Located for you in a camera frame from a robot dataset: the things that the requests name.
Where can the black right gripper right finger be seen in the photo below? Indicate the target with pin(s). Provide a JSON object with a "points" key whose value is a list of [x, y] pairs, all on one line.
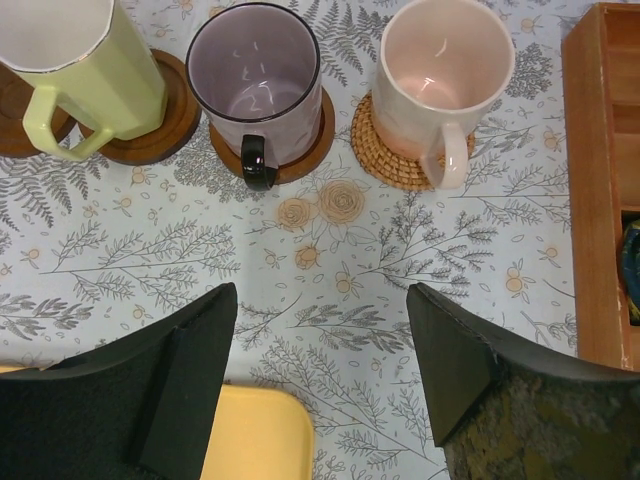
{"points": [[504, 407]]}

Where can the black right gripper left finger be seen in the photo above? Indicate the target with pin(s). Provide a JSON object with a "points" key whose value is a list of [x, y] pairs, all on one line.
{"points": [[141, 407]]}

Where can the woven rattan coaster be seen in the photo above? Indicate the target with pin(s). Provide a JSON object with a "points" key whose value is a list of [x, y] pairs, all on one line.
{"points": [[377, 159]]}

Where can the pink ceramic mug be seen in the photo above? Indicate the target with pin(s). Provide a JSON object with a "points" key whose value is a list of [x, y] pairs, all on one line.
{"points": [[441, 66]]}

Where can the purple mug black handle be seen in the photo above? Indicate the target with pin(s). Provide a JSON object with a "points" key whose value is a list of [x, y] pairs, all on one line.
{"points": [[254, 63]]}

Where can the white mug green handle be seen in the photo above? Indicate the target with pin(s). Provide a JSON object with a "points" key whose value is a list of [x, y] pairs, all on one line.
{"points": [[88, 58]]}

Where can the brown wooden coaster right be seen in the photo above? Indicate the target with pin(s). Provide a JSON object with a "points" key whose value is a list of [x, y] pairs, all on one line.
{"points": [[264, 159]]}

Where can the brown wooden coaster left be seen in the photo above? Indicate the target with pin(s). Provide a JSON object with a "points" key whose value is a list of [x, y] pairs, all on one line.
{"points": [[15, 95]]}

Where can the yellow plastic tray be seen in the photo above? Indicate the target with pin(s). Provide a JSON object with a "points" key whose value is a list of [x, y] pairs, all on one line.
{"points": [[259, 433]]}

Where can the floral patterned tablecloth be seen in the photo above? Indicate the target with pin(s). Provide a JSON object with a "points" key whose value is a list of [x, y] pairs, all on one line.
{"points": [[94, 251]]}

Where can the rolled tie with yellow pattern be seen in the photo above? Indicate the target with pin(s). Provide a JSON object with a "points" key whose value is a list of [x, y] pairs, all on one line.
{"points": [[629, 262]]}

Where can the orange wooden divided organizer box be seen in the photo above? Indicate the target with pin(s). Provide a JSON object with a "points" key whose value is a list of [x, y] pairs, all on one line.
{"points": [[600, 58]]}

